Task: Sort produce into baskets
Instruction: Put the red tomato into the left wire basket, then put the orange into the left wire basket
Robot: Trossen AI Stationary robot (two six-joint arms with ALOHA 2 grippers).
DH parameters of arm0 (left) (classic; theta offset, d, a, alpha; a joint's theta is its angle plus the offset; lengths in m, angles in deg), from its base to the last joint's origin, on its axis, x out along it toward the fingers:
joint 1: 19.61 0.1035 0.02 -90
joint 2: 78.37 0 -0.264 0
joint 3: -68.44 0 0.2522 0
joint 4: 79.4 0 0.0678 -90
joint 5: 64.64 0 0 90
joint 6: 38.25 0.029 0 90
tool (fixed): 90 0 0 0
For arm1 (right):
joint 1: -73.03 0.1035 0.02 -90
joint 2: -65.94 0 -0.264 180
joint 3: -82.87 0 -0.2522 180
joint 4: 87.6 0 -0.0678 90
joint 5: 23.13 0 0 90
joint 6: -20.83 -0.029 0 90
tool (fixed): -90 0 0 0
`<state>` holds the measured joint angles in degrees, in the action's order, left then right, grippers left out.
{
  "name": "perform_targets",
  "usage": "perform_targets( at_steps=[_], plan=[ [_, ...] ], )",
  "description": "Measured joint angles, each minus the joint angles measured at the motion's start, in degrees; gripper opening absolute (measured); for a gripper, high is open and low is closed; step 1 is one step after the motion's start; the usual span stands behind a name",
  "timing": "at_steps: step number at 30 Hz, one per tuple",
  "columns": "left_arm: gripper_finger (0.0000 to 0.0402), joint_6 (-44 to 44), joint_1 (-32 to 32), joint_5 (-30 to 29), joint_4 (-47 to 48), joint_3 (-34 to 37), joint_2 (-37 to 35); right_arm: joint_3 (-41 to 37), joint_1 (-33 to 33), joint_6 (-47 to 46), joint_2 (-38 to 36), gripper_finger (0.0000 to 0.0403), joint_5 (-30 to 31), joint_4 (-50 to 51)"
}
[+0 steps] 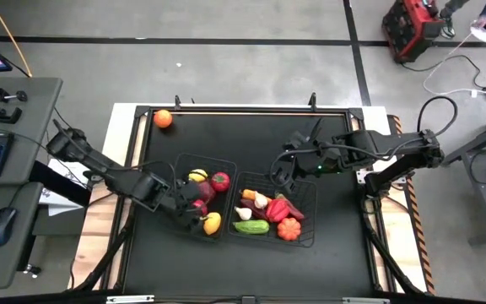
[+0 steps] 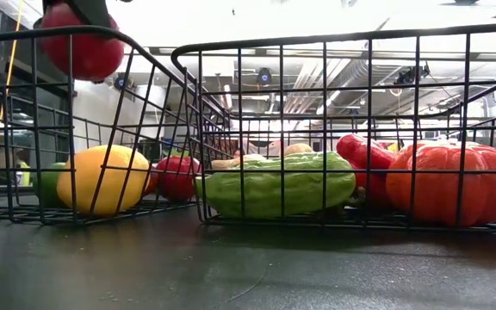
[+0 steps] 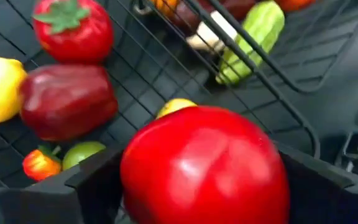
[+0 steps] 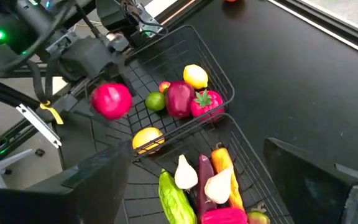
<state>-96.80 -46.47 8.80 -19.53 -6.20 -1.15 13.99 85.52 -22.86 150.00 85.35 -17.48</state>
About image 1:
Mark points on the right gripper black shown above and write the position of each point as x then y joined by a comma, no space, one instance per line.
323,160

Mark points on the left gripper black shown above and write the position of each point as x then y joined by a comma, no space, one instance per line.
175,204

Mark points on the small red-orange fruit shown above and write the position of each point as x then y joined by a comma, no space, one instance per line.
201,207

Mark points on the dark red apple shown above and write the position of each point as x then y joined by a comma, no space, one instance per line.
208,192

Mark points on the yellow lemon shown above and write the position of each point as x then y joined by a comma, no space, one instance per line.
212,223
198,177

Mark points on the white garlic bulb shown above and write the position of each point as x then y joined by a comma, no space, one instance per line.
243,213
261,200

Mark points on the dark red chili pepper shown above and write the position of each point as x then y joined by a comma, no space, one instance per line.
295,211

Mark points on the round red fruit green calyx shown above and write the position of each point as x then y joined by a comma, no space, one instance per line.
220,181

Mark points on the orange carrot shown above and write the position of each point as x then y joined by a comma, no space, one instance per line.
248,194

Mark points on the purple eggplant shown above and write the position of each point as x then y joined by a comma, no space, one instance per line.
255,211

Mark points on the orange pumpkin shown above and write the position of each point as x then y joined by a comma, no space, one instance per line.
289,229

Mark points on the green cucumber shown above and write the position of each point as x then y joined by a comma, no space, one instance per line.
251,226

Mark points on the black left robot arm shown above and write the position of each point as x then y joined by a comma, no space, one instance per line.
95,162

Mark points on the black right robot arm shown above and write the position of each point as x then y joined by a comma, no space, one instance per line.
395,145

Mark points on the black table edge clamp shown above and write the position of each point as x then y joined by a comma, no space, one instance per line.
312,101
177,102

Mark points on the orange fruit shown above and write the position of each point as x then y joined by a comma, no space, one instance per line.
163,118

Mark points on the white papers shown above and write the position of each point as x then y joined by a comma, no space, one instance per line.
59,204

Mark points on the yellow black hazard tape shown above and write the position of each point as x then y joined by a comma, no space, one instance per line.
418,236

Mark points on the black desk knob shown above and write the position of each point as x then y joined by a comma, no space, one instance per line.
32,269

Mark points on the grey side desk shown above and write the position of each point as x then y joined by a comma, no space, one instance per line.
36,126

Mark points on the black computer mouse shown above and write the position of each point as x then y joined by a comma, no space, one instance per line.
1,226

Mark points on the red and black case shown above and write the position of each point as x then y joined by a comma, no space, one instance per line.
412,29

